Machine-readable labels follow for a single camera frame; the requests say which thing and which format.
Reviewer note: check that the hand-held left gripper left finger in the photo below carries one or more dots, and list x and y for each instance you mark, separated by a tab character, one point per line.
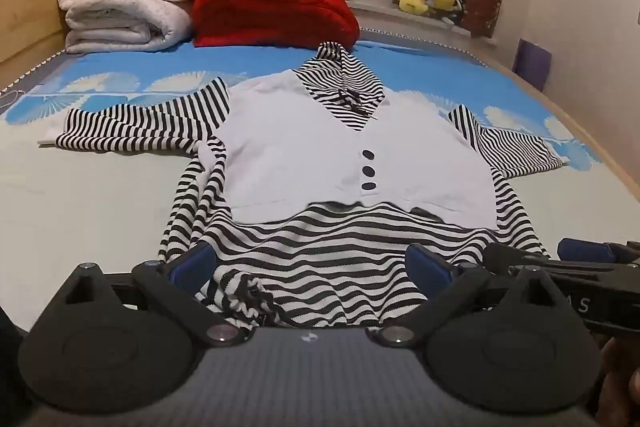
194	263

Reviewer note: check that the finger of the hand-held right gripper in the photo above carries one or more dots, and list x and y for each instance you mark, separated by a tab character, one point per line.
587	250
505	254

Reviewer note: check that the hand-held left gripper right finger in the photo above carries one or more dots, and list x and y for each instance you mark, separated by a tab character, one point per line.
428	265

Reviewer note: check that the striped top with white vest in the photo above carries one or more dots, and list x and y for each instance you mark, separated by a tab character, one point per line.
300	152

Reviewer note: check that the person's right hand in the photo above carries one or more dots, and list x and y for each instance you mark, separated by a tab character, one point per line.
622	377

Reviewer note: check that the blue fan print bed mat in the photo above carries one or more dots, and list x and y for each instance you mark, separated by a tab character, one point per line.
100	187

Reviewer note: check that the purple box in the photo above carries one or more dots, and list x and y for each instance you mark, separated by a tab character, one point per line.
531	63

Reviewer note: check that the dark red cushion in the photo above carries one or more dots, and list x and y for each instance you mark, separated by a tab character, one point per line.
482	7

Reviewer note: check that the red folded blanket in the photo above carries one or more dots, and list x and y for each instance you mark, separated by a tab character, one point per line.
272	7

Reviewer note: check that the blue white patterned blanket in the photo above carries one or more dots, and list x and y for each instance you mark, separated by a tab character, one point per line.
35	7

